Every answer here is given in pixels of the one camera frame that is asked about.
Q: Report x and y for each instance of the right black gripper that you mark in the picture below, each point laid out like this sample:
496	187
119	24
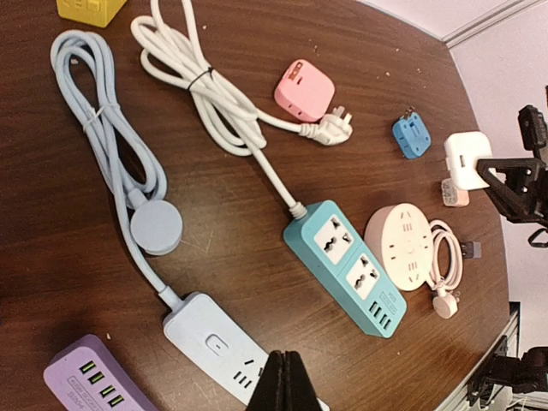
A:
517	187

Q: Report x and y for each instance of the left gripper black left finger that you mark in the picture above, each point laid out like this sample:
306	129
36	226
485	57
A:
269	392

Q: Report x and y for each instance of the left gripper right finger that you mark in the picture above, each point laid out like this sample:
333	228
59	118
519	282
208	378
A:
299	394

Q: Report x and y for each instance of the grey-blue power strip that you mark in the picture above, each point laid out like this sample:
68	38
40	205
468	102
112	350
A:
215	343

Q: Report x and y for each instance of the small peach plug adapter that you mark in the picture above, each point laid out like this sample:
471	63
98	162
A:
453	196

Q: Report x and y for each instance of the dark grey charger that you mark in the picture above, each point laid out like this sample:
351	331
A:
471	249

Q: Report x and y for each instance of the white charger block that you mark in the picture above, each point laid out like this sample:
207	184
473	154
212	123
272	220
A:
462	151

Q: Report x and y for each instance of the blue plug adapter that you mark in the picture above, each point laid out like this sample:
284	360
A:
411	134

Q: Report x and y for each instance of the pink round socket base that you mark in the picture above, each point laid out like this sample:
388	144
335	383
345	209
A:
400	238

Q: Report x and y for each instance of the teal power strip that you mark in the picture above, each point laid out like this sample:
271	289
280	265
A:
329	246

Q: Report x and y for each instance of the purple power strip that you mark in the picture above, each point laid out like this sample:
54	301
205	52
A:
86	376

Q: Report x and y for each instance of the pink cube adapter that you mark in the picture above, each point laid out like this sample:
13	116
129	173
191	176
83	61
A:
304	91

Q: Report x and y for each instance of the yellow cube adapter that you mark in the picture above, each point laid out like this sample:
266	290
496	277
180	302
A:
96	13

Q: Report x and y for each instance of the right aluminium frame post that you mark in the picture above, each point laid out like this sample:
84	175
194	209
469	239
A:
488	20

